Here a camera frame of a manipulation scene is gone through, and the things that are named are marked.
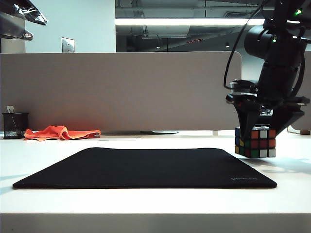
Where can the long ceiling light strip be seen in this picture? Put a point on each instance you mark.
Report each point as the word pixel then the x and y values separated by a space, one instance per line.
pixel 182 21

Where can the white divider bracket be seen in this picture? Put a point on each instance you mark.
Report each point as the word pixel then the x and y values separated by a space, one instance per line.
pixel 215 132

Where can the grey metal divider base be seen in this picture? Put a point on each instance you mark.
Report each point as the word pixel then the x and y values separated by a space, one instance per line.
pixel 158 132

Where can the black UGREEN mouse pad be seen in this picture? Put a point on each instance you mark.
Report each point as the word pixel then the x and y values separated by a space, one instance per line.
pixel 145 170

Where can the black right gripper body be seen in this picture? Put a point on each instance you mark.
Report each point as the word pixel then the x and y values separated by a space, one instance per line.
pixel 291 106

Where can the wide grey desk divider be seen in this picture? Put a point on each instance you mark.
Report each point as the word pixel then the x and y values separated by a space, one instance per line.
pixel 121 92

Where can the white item in pen holder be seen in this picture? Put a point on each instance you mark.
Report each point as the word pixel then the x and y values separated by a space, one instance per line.
pixel 10 109

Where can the metal wall switch plate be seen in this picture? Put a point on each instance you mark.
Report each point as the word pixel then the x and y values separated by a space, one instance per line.
pixel 68 44

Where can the orange cloth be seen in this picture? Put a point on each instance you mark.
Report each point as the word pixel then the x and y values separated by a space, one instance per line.
pixel 60 133

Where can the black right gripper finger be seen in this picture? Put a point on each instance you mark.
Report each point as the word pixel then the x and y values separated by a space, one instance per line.
pixel 283 120
pixel 246 116

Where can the scrambled Rubik's cube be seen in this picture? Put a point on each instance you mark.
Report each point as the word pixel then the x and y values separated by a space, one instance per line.
pixel 260 145

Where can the black mesh pen holder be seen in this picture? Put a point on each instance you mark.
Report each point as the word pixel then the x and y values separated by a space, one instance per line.
pixel 15 125

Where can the brown divider foot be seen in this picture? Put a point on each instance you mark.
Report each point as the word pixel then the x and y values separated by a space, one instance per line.
pixel 305 132

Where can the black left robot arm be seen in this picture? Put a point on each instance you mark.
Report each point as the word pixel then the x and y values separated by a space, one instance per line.
pixel 24 12

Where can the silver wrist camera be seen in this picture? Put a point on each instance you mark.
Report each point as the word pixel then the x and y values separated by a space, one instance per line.
pixel 240 87

